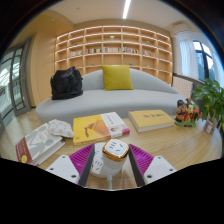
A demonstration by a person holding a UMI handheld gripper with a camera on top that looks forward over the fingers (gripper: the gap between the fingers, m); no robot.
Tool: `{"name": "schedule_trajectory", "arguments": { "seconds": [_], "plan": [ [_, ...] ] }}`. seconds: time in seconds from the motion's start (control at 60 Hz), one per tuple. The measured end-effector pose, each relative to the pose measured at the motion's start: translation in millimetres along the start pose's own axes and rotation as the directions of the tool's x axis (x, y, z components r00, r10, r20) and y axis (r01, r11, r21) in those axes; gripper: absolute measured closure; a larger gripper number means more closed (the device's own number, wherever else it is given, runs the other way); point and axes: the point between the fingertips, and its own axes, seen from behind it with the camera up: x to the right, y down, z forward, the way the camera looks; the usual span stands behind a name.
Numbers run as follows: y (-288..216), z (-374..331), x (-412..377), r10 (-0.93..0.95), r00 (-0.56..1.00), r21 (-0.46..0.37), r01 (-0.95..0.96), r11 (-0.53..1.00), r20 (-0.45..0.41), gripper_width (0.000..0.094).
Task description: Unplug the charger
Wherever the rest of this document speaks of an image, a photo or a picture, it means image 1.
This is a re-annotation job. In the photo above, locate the green potted plant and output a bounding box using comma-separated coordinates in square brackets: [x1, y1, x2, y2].
[191, 78, 224, 134]

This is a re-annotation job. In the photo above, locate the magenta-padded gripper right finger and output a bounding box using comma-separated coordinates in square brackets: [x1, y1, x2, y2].
[128, 143, 178, 188]

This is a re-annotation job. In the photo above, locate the white orange-dotted cloth pouch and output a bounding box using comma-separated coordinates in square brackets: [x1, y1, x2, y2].
[47, 119, 75, 139]

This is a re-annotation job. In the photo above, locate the white wall radiator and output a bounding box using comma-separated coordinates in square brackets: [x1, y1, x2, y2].
[172, 74, 194, 99]

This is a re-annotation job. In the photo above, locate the red and white book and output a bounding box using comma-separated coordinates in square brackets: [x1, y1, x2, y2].
[14, 122, 66, 167]

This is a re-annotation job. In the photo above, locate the curved grey sofa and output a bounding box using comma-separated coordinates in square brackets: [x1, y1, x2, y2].
[35, 68, 186, 126]

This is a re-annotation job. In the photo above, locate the black bag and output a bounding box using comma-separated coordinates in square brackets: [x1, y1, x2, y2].
[49, 66, 84, 101]

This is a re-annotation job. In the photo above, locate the white sheer curtain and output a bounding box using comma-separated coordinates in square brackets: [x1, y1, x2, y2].
[179, 39, 200, 80]
[213, 56, 224, 88]

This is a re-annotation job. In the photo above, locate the long ceiling light strip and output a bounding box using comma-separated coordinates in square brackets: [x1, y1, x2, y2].
[122, 0, 132, 20]

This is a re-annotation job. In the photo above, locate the dark framed window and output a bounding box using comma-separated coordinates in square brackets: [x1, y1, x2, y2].
[193, 40, 216, 81]

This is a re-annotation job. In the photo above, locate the flat yellow book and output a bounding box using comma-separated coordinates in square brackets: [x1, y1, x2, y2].
[128, 109, 176, 133]

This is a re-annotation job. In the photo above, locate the colourful cartoon figurine set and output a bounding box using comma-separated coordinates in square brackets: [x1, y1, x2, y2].
[174, 97, 203, 128]

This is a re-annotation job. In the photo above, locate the white wall air conditioner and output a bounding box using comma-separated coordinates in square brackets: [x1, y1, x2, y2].
[173, 22, 194, 34]

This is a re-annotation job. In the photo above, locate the yellow and white book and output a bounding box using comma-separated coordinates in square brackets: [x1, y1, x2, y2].
[72, 111, 131, 146]

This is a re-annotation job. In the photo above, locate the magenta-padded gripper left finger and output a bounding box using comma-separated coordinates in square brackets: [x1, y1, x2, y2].
[45, 142, 97, 188]

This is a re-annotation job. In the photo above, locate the wooden wall shelf unit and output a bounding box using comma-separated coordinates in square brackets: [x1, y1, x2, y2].
[54, 25, 174, 86]

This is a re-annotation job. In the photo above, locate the yellow cushion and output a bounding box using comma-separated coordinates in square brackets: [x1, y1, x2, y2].
[101, 64, 135, 92]

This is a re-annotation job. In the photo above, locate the small red and white can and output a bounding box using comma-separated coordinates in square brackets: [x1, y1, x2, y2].
[203, 119, 215, 134]

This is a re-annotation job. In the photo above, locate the grey framed glass door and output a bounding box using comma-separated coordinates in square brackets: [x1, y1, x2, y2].
[0, 38, 33, 128]

